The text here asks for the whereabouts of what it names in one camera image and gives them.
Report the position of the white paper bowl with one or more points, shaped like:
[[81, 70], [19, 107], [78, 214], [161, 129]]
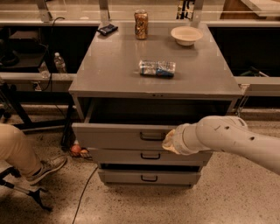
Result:
[[186, 35]]

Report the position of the grey middle drawer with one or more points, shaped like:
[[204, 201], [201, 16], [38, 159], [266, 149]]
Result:
[[148, 157]]

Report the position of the grey top drawer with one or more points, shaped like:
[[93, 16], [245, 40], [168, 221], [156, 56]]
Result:
[[125, 123]]

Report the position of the red apple on floor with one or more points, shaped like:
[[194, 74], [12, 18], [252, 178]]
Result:
[[76, 150]]

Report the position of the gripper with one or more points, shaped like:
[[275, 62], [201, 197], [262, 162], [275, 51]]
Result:
[[179, 140]]

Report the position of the upright plastic water bottle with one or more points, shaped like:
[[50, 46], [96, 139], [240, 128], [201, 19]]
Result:
[[60, 63]]

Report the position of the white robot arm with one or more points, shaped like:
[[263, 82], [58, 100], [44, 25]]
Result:
[[228, 134]]

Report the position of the person leg beige trousers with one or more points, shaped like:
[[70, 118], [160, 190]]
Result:
[[16, 150]]

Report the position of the gold soda can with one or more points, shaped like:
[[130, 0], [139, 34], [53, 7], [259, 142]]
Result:
[[141, 24]]

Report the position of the grey sneaker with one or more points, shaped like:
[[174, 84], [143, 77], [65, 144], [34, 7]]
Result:
[[47, 167]]

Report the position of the grey drawer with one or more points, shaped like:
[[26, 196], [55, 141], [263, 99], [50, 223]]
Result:
[[148, 157], [125, 123], [174, 178]]

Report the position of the black snack packet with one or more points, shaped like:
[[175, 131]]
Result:
[[106, 30]]

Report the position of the grey bottom drawer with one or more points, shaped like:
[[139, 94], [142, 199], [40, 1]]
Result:
[[174, 178]]

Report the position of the black chair base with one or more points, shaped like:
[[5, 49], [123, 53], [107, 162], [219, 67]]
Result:
[[35, 195]]

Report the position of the grey metal drawer cabinet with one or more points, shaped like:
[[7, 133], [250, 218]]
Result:
[[202, 81]]

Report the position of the crushed plastic water bottle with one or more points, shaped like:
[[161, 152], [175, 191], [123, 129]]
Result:
[[161, 69]]

